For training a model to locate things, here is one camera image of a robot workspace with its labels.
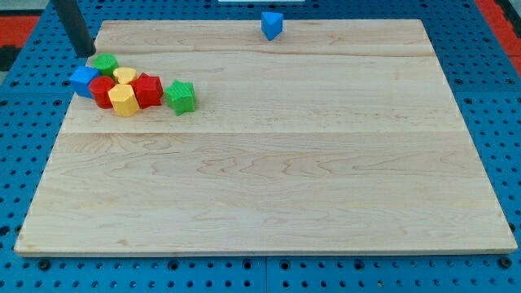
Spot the blue cube block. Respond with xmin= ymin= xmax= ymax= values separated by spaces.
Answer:
xmin=69 ymin=66 xmax=101 ymax=98

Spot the red cylinder block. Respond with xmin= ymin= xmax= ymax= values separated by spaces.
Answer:
xmin=89 ymin=76 xmax=115 ymax=109

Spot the green star block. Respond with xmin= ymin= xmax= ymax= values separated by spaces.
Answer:
xmin=164 ymin=80 xmax=195 ymax=116

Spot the green cylinder block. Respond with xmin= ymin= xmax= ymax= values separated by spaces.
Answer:
xmin=92 ymin=53 xmax=119 ymax=77

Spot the yellow hexagon block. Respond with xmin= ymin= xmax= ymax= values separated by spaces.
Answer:
xmin=108 ymin=84 xmax=140 ymax=117

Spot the yellow heart block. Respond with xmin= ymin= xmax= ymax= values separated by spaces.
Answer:
xmin=112 ymin=67 xmax=138 ymax=85

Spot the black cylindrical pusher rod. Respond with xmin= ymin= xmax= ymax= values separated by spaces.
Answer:
xmin=51 ymin=0 xmax=96 ymax=58

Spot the light wooden board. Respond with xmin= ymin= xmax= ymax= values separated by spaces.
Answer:
xmin=15 ymin=19 xmax=517 ymax=257

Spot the blue triangular block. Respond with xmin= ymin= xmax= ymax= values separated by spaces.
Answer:
xmin=261 ymin=11 xmax=284 ymax=41

